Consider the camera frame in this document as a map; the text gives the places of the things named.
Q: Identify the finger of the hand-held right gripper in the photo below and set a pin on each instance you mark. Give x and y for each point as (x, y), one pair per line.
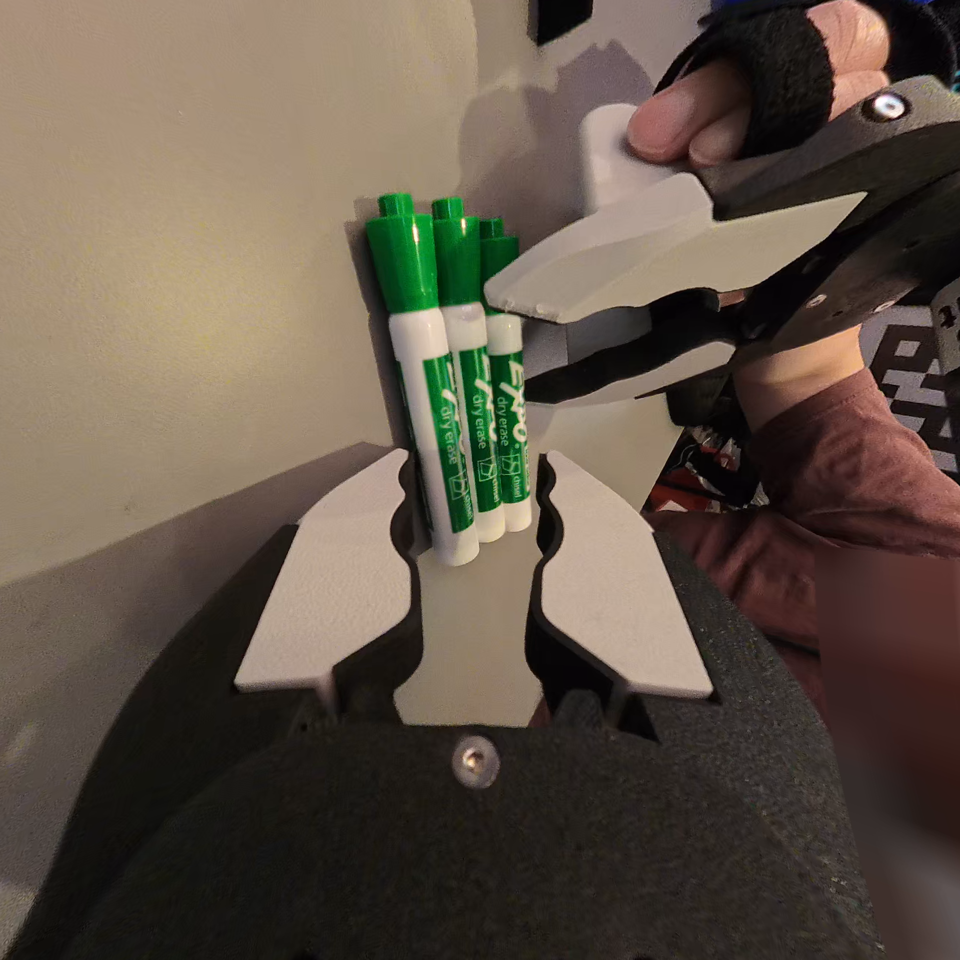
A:
(615, 262)
(645, 375)

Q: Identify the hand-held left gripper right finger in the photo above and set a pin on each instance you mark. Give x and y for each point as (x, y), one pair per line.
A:
(622, 592)

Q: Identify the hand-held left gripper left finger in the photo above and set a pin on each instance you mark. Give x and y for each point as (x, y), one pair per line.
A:
(330, 592)

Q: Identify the green dry-erase marker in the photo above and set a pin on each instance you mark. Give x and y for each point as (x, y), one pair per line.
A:
(459, 262)
(412, 300)
(514, 450)

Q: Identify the person's right forearm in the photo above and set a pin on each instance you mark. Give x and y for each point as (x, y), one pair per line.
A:
(795, 382)

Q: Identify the person's right hand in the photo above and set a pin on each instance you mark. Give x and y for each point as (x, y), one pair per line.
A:
(682, 120)

